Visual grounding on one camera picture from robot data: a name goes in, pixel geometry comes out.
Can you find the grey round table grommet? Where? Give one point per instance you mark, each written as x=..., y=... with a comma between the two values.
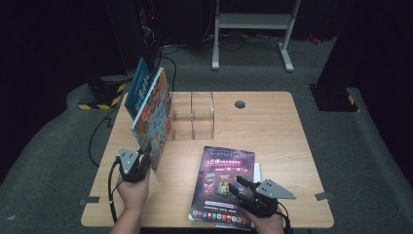
x=240, y=104

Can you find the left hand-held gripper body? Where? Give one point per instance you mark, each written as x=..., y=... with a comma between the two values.
x=130, y=162

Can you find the purple and red book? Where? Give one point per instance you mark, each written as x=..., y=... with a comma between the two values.
x=217, y=172

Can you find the person's right hand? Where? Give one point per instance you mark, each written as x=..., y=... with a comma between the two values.
x=268, y=226

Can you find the clear acrylic book rack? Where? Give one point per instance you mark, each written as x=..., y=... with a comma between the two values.
x=195, y=117

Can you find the white metal stand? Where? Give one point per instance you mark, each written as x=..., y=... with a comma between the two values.
x=253, y=21

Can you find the dark blue picture book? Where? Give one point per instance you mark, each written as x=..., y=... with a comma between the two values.
x=136, y=91

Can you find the small red object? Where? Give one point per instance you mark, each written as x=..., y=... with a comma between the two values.
x=314, y=39

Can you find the person's left hand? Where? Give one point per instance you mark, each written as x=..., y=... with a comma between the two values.
x=134, y=195

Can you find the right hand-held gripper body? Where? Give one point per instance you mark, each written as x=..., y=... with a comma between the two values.
x=272, y=191

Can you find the grey tape piece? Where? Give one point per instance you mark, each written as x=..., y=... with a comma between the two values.
x=89, y=200

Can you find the yellow black striped base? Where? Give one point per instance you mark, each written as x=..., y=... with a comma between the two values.
x=104, y=94
x=334, y=99

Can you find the light blue illustrated picture book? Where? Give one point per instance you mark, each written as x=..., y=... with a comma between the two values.
x=156, y=120

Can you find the dark equipment cabinet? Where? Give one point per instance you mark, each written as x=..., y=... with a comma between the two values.
x=130, y=29

